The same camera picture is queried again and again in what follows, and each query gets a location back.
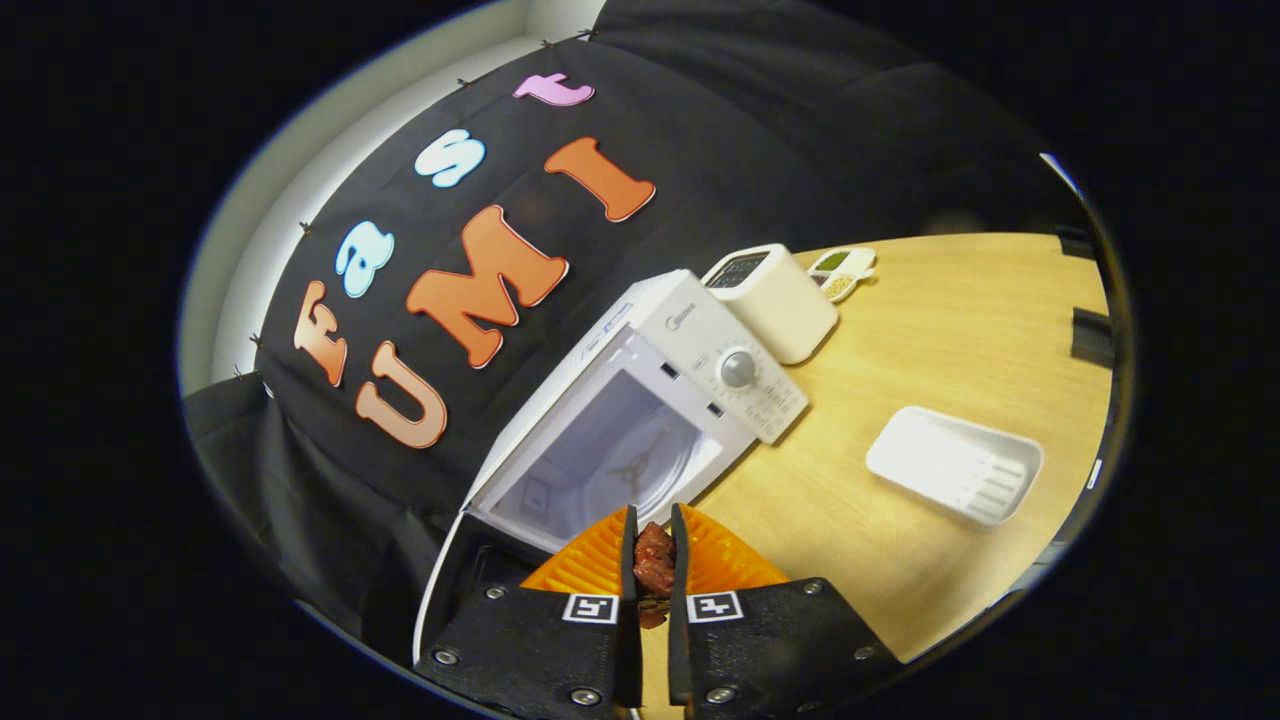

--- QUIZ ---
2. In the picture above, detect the white foam tray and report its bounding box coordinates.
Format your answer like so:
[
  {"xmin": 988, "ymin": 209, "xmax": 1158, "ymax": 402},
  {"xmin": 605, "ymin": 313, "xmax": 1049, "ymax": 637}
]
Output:
[{"xmin": 866, "ymin": 405, "xmax": 1044, "ymax": 529}]

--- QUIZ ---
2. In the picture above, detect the brown meat piece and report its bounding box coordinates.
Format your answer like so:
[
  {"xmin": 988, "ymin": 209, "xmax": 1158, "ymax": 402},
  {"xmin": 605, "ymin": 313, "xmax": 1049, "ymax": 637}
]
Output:
[{"xmin": 633, "ymin": 522, "xmax": 678, "ymax": 629}]

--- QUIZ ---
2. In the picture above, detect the white microwave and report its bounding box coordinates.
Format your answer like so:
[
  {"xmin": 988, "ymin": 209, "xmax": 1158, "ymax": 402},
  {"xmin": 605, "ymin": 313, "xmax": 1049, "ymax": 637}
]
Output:
[{"xmin": 412, "ymin": 268, "xmax": 809, "ymax": 666}]

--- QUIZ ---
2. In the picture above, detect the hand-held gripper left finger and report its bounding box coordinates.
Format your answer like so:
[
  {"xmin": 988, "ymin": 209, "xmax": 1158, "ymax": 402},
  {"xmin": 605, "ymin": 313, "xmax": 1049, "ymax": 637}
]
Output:
[{"xmin": 415, "ymin": 505, "xmax": 641, "ymax": 716}]

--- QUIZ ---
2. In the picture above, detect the small black block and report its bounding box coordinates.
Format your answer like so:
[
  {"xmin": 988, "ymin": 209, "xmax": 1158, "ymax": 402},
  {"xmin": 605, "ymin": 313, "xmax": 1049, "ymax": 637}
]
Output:
[{"xmin": 1070, "ymin": 308, "xmax": 1114, "ymax": 369}]

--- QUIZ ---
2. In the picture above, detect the white divided snack dish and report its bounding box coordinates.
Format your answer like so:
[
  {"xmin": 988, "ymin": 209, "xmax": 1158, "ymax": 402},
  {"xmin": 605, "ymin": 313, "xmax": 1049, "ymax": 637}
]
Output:
[{"xmin": 806, "ymin": 246, "xmax": 878, "ymax": 304}]

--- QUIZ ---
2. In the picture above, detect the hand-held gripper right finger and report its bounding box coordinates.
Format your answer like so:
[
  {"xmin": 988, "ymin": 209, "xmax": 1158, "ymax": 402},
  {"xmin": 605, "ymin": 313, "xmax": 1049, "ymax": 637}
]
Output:
[{"xmin": 668, "ymin": 503, "xmax": 906, "ymax": 716}]

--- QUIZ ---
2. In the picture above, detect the cream toaster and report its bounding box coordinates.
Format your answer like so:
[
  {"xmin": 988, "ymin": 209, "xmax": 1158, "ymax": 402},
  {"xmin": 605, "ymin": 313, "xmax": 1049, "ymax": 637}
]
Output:
[{"xmin": 700, "ymin": 243, "xmax": 839, "ymax": 366}]

